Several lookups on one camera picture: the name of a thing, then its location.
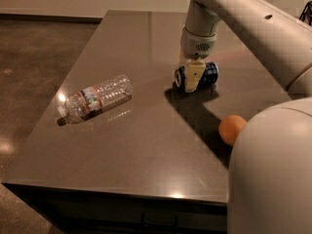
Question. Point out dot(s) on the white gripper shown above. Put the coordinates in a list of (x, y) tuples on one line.
[(197, 45)]

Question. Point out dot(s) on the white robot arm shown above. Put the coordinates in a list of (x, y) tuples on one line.
[(270, 168)]

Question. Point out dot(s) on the clear plastic water bottle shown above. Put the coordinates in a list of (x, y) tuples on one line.
[(97, 98)]

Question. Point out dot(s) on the dark drawer handle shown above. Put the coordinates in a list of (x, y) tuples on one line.
[(158, 219)]

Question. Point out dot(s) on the black wire basket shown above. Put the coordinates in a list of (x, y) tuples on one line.
[(306, 15)]

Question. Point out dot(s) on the blue pepsi can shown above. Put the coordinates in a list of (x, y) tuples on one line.
[(209, 77)]

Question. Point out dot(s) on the orange fruit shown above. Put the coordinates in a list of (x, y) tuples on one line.
[(230, 127)]

